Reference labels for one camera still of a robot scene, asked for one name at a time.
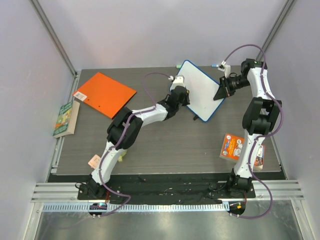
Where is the blue framed whiteboard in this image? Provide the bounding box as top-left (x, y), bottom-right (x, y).
top-left (176, 60), bottom-right (225, 122)

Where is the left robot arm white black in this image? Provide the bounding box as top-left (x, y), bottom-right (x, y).
top-left (81, 86), bottom-right (190, 200)

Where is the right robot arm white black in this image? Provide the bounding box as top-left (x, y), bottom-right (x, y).
top-left (213, 58), bottom-right (282, 198)

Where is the orange cover book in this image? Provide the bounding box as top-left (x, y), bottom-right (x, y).
top-left (220, 133), bottom-right (266, 171)

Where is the orange folder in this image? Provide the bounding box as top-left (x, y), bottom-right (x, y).
top-left (73, 72), bottom-right (137, 119)

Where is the pink power adapter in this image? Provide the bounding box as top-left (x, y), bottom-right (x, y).
top-left (88, 154), bottom-right (101, 169)

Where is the green cover book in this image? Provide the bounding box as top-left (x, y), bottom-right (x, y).
top-left (53, 100), bottom-right (80, 138)

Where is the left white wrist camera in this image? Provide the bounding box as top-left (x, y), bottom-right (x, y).
top-left (168, 75), bottom-right (185, 90)

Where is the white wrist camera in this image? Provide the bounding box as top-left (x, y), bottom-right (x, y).
top-left (218, 61), bottom-right (231, 78)
top-left (168, 75), bottom-right (185, 90)

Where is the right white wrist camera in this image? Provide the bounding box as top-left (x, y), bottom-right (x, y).
top-left (218, 61), bottom-right (231, 78)

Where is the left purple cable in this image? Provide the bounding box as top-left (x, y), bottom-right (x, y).
top-left (98, 72), bottom-right (175, 218)

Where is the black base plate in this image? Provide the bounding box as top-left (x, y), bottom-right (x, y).
top-left (75, 173), bottom-right (256, 205)

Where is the slotted cable duct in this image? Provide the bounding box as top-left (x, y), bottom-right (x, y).
top-left (42, 201), bottom-right (230, 213)

